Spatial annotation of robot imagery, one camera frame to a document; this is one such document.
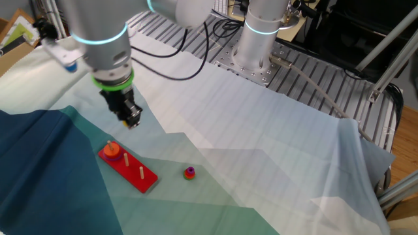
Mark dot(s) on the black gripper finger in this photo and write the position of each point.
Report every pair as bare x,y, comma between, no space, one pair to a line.
122,115
134,114

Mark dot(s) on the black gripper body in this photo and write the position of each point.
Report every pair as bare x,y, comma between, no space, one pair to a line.
117,99

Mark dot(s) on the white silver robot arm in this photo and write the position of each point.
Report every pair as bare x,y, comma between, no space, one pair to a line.
104,39

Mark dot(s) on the red Hanoi base with pegs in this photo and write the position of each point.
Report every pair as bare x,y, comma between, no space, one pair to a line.
137,182

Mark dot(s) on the cardboard box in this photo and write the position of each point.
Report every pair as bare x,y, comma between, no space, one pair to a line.
9,60

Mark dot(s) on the blue green white cloth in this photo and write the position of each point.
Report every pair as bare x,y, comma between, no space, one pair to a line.
261,130

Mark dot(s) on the white keyboard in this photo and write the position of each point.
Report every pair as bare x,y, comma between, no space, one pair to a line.
221,6

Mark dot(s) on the black computer monitor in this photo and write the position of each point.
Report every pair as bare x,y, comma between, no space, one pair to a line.
359,26

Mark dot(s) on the wrist camera on silver bracket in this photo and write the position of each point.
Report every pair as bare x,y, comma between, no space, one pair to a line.
62,53

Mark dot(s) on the aluminium frame profile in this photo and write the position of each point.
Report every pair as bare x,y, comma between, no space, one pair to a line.
398,189
388,37
395,67

